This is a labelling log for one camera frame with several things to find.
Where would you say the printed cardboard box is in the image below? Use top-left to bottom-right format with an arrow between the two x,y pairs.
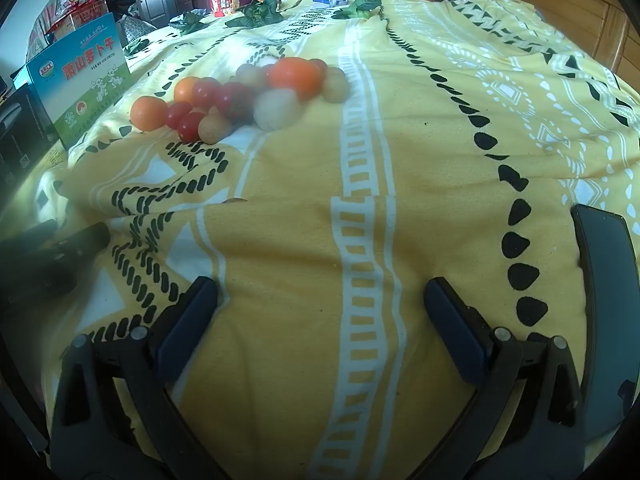
47,0 -> 110,44

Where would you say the light wooden cabinet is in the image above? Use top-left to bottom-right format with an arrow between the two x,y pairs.
507,0 -> 640,93

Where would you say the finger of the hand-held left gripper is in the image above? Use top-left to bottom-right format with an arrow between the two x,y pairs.
42,222 -> 112,273

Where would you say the blue green cardboard box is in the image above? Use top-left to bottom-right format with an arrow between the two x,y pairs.
26,12 -> 134,151

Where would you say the brown longan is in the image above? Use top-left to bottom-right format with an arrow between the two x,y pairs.
198,114 -> 234,145
321,66 -> 350,105
235,63 -> 266,89

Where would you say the green bok choy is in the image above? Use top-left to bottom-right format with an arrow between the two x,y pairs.
332,0 -> 384,21
227,0 -> 287,29
170,10 -> 212,37

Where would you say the white peeled chunk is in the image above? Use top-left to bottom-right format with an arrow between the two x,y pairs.
252,87 -> 304,133

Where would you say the red snack packet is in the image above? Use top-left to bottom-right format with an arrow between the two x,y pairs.
210,0 -> 245,19

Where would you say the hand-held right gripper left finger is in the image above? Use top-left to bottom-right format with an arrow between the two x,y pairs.
50,276 -> 232,480

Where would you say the orange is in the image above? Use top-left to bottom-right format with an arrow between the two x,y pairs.
173,76 -> 202,106
130,95 -> 170,131
270,57 -> 324,102

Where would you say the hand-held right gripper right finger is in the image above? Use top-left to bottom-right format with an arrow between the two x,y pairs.
424,276 -> 587,480

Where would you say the black box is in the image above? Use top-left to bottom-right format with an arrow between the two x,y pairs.
0,82 -> 59,202

